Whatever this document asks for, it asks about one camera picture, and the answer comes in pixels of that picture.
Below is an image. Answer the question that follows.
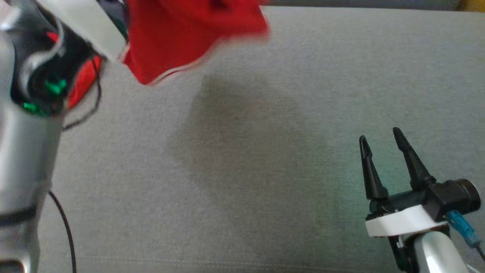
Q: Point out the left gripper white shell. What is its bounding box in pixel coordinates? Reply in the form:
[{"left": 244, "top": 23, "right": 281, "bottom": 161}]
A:
[{"left": 38, "top": 0, "right": 130, "bottom": 62}]

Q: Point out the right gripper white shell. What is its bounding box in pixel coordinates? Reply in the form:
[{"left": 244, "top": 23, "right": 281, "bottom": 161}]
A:
[{"left": 359, "top": 127, "right": 450, "bottom": 243}]

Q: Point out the red garment with white stripes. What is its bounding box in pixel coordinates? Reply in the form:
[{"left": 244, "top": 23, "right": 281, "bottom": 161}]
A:
[{"left": 122, "top": 0, "right": 270, "bottom": 86}]

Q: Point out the grey sofa seat cushion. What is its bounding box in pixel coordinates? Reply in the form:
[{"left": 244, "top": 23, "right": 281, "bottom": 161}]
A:
[{"left": 38, "top": 6, "right": 485, "bottom": 273}]

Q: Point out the grey sofa back cushion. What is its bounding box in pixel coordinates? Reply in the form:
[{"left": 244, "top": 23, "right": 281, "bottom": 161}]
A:
[{"left": 265, "top": 0, "right": 461, "bottom": 11}]

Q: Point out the yellow object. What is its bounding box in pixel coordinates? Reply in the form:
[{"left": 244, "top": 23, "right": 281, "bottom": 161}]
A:
[{"left": 458, "top": 0, "right": 485, "bottom": 13}]

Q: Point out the right black cable blue plug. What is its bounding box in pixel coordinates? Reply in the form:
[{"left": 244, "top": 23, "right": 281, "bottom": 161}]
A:
[{"left": 446, "top": 210, "right": 485, "bottom": 262}]

